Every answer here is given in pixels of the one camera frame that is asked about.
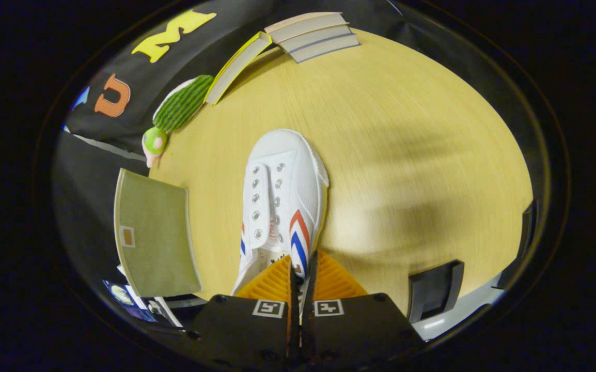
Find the black table clamp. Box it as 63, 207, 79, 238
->
408, 260, 465, 324

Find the yellow book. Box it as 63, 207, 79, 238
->
205, 31, 274, 105

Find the watermelon slice plush toy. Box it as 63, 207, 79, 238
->
152, 74, 215, 133

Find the white paperback book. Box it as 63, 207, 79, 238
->
290, 35, 360, 64
277, 26, 354, 53

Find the tan cover book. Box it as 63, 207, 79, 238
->
264, 11, 349, 43

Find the white canvas shoe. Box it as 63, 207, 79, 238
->
232, 129, 330, 296

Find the white side desk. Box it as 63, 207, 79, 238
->
146, 296, 185, 329

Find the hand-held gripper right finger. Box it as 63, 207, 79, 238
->
301, 251, 426, 370

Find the pink and green plush toy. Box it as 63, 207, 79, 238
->
142, 127, 169, 168

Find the beige fabric storage box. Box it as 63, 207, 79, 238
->
114, 168, 204, 299

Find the black backdrop cloth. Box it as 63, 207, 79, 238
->
53, 0, 536, 290

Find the open laptop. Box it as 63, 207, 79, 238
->
103, 279, 159, 323

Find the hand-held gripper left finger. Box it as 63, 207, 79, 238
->
184, 255, 300, 370

